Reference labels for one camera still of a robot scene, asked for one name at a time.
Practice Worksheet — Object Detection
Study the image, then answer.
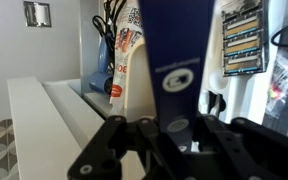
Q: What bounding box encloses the clear plastic bag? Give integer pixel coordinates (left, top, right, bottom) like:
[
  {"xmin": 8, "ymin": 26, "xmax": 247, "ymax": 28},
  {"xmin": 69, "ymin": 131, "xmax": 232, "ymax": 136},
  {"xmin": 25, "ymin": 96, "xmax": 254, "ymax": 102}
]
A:
[{"xmin": 265, "ymin": 49, "xmax": 288, "ymax": 119}]

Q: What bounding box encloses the white open vanity drawer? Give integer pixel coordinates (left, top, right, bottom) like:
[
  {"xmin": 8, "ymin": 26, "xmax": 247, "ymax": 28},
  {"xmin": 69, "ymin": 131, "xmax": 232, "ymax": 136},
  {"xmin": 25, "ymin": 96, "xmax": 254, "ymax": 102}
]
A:
[{"xmin": 6, "ymin": 0, "xmax": 288, "ymax": 180}]

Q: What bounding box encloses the white red toothpaste tube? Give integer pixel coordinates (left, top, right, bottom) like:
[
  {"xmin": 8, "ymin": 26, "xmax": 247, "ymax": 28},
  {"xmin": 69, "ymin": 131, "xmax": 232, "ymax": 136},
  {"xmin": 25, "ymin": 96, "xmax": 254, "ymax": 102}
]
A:
[{"xmin": 109, "ymin": 0, "xmax": 145, "ymax": 114}]

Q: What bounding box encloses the black hair dryer cord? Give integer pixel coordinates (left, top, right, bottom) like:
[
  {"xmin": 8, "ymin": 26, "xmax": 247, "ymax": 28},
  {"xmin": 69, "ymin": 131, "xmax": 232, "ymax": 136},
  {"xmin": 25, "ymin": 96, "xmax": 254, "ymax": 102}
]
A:
[{"xmin": 92, "ymin": 0, "xmax": 128, "ymax": 38}]

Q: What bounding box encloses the metal wall vent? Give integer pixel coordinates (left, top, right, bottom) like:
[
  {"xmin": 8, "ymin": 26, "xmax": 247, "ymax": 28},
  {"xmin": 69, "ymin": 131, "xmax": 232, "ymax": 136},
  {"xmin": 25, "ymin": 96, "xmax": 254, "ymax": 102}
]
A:
[{"xmin": 23, "ymin": 0, "xmax": 53, "ymax": 28}]

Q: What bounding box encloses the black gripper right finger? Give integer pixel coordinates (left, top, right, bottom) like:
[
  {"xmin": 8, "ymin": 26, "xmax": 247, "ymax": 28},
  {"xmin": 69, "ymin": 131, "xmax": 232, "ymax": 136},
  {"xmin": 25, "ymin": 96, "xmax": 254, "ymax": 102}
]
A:
[{"xmin": 191, "ymin": 113, "xmax": 288, "ymax": 180}]

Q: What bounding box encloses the thin black drawer cable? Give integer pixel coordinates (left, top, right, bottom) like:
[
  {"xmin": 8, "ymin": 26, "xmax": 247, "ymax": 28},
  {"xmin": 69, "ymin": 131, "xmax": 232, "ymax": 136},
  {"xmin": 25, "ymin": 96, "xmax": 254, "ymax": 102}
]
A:
[{"xmin": 270, "ymin": 16, "xmax": 288, "ymax": 48}]

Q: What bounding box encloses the blue hair dryer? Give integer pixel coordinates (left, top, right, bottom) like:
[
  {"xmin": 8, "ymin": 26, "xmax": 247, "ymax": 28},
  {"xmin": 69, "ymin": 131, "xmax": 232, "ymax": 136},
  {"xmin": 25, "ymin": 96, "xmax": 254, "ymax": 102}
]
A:
[{"xmin": 88, "ymin": 33, "xmax": 116, "ymax": 96}]

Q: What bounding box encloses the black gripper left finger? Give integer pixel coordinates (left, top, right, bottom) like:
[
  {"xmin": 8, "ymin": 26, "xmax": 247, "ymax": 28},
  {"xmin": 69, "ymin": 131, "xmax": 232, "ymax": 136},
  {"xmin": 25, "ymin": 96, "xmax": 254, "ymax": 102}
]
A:
[{"xmin": 67, "ymin": 114, "xmax": 185, "ymax": 180}]

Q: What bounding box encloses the blue electric toothbrush box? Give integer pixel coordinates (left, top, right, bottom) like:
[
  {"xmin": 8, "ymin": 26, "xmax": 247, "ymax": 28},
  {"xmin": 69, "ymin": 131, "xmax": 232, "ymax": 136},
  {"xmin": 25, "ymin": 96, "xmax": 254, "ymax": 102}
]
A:
[{"xmin": 137, "ymin": 0, "xmax": 216, "ymax": 154}]

